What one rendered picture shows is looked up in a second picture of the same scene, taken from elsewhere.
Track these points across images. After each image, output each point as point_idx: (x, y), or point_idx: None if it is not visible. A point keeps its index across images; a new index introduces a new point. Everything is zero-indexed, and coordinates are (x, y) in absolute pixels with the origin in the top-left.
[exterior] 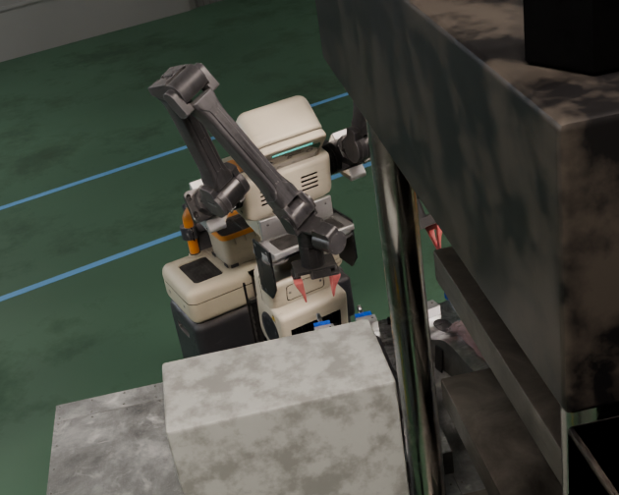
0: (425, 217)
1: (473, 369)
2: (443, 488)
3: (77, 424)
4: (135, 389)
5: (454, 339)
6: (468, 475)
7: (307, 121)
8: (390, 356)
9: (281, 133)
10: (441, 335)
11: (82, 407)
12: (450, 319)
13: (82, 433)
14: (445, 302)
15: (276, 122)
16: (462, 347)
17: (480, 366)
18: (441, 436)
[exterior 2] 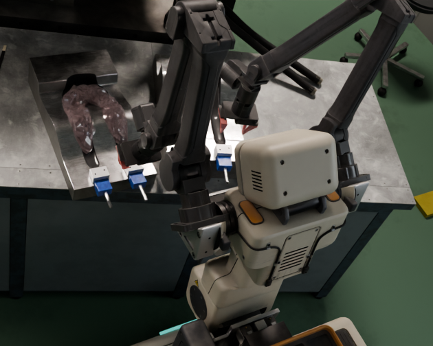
0: (133, 140)
1: (122, 95)
2: None
3: (392, 179)
4: (362, 200)
5: (128, 114)
6: (145, 62)
7: (258, 140)
8: None
9: (284, 134)
10: (132, 135)
11: (396, 195)
12: (117, 158)
13: (385, 170)
14: (115, 178)
15: (291, 135)
16: (125, 107)
17: (116, 95)
18: (158, 64)
